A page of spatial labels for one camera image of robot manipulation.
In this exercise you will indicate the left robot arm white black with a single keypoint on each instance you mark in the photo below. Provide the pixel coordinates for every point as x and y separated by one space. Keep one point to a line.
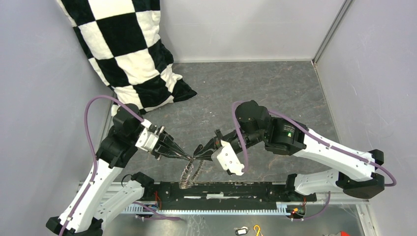
88 215

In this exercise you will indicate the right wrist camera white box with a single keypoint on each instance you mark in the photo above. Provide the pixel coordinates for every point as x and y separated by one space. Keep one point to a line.
226 158

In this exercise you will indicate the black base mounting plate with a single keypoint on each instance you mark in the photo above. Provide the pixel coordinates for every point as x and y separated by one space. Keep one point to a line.
223 196

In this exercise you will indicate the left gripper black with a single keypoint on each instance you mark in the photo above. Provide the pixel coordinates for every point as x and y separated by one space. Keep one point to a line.
165 140

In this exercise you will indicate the key with black tag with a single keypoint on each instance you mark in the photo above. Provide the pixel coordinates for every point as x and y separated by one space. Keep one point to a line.
241 231

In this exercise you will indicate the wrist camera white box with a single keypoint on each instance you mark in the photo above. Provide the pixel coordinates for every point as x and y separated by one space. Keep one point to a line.
147 139
226 158

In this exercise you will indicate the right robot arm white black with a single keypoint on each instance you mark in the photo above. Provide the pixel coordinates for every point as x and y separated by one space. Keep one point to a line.
349 171

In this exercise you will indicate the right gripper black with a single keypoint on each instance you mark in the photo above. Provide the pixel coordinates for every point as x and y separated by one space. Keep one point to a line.
212 144

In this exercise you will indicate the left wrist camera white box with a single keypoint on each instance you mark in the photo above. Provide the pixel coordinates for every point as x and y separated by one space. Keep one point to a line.
147 139

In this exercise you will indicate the black white checkered pillow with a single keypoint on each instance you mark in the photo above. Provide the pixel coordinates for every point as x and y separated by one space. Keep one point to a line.
122 43

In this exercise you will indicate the white toothed cable duct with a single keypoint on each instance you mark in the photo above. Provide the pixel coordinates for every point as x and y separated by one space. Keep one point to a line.
280 209

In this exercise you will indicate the orange carabiner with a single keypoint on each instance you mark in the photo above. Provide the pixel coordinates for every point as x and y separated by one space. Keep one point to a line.
257 230

